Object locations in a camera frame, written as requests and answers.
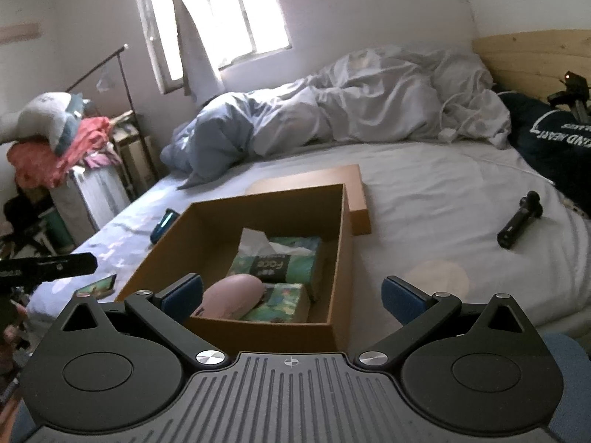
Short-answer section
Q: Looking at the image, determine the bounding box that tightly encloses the white charger with cable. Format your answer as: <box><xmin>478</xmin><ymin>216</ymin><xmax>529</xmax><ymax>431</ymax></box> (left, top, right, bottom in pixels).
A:
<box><xmin>437</xmin><ymin>89</ymin><xmax>500</xmax><ymax>144</ymax></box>

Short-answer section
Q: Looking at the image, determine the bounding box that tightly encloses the black tripod device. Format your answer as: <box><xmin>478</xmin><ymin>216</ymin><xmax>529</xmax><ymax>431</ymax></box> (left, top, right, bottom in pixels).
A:
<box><xmin>547</xmin><ymin>71</ymin><xmax>590</xmax><ymax>124</ymax></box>

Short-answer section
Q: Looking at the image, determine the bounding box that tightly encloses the crumpled grey duvet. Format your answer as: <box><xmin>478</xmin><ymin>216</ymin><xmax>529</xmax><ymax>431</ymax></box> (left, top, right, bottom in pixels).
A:
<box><xmin>160</xmin><ymin>44</ymin><xmax>510</xmax><ymax>186</ymax></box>

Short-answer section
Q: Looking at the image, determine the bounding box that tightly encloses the black handheld massager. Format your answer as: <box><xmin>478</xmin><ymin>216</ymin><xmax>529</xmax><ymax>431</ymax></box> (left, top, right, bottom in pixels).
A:
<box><xmin>497</xmin><ymin>191</ymin><xmax>543</xmax><ymax>249</ymax></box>

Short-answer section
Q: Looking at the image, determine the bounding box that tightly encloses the red pink clothes pile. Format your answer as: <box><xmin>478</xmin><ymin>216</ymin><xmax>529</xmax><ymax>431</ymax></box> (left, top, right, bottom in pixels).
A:
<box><xmin>6</xmin><ymin>116</ymin><xmax>122</xmax><ymax>190</ymax></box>

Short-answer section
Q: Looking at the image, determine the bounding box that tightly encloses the teal small case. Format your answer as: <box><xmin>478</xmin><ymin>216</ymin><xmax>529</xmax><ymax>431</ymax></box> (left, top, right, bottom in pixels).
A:
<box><xmin>149</xmin><ymin>208</ymin><xmax>180</xmax><ymax>245</ymax></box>

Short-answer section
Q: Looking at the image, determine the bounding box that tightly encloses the green patterned packet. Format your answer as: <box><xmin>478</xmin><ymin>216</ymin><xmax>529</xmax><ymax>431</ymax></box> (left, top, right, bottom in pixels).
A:
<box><xmin>242</xmin><ymin>283</ymin><xmax>311</xmax><ymax>324</ymax></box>

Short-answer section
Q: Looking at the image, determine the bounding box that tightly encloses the brown cardboard box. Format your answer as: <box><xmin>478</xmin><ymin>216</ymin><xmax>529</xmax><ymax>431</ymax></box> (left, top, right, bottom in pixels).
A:
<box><xmin>117</xmin><ymin>184</ymin><xmax>353</xmax><ymax>355</ymax></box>

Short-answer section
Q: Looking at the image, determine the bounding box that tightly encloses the pink computer mouse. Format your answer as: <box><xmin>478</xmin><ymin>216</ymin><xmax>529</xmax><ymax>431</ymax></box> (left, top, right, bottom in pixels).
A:
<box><xmin>192</xmin><ymin>274</ymin><xmax>266</xmax><ymax>320</ymax></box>

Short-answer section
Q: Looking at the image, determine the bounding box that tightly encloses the green tissue pack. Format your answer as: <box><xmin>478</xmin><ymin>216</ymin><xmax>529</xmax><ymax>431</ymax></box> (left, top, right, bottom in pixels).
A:
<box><xmin>228</xmin><ymin>228</ymin><xmax>325</xmax><ymax>301</ymax></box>

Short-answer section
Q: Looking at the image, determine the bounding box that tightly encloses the white bed sheet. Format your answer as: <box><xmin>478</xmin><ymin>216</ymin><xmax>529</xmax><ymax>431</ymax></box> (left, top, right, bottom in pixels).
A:
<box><xmin>27</xmin><ymin>140</ymin><xmax>591</xmax><ymax>333</ymax></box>

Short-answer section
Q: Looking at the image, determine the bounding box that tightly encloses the black clothes rack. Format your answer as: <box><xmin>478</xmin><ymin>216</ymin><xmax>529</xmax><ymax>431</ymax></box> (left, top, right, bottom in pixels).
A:
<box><xmin>64</xmin><ymin>43</ymin><xmax>160</xmax><ymax>185</ymax></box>

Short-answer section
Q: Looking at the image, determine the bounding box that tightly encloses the white window curtain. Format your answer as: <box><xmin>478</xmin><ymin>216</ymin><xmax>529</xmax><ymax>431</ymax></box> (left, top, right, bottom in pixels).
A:
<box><xmin>171</xmin><ymin>0</ymin><xmax>224</xmax><ymax>105</ymax></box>

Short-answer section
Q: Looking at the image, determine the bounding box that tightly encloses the dark blue printed garment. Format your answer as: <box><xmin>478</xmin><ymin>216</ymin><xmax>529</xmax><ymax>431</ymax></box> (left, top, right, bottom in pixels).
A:
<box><xmin>499</xmin><ymin>91</ymin><xmax>591</xmax><ymax>213</ymax></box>

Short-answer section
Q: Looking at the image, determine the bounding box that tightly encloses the white radiator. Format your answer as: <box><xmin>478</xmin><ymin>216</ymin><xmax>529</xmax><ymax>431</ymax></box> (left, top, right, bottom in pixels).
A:
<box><xmin>49</xmin><ymin>165</ymin><xmax>130</xmax><ymax>245</ymax></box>

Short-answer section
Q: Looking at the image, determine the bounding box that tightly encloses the smartphone with lit screen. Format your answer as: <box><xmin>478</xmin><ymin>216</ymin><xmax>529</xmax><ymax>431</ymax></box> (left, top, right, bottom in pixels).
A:
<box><xmin>74</xmin><ymin>274</ymin><xmax>116</xmax><ymax>300</ymax></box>

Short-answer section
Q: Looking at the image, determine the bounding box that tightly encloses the window with white frame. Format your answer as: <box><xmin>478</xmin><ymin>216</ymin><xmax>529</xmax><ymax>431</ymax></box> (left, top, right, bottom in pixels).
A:
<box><xmin>137</xmin><ymin>0</ymin><xmax>290</xmax><ymax>93</ymax></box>

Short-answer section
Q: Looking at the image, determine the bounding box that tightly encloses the wooden headboard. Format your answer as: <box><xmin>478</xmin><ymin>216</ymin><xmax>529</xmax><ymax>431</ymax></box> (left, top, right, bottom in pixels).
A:
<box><xmin>472</xmin><ymin>29</ymin><xmax>591</xmax><ymax>100</ymax></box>

